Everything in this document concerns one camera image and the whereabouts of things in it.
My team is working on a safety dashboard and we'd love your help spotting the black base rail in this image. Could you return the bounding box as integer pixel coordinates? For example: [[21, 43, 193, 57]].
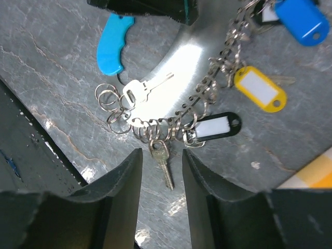
[[1, 81, 88, 196]]

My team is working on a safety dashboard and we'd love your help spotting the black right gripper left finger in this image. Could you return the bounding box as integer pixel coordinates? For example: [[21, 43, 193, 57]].
[[1, 148, 143, 248]]

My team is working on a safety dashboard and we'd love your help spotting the silver key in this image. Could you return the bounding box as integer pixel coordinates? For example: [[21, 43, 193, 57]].
[[122, 73, 174, 106]]

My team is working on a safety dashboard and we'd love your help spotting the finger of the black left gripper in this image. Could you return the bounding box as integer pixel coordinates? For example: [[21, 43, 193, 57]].
[[87, 0, 199, 25]]

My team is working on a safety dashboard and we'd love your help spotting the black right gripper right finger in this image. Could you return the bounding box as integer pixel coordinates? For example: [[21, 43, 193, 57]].
[[182, 149, 331, 248]]

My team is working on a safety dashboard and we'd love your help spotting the yellow key tag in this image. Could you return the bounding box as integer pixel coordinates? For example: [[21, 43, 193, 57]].
[[233, 66, 287, 113]]

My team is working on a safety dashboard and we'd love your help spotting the blue plastic keyring handle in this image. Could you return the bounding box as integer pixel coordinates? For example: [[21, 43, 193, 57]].
[[96, 14, 135, 76]]

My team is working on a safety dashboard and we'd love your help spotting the black key fob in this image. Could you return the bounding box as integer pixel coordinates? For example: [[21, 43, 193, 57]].
[[183, 112, 242, 145]]

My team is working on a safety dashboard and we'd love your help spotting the orange checkered cloth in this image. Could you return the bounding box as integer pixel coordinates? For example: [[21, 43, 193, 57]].
[[278, 148, 332, 189]]

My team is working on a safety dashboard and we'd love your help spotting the brass key on ring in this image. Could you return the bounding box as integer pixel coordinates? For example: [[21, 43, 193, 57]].
[[149, 140, 174, 190]]

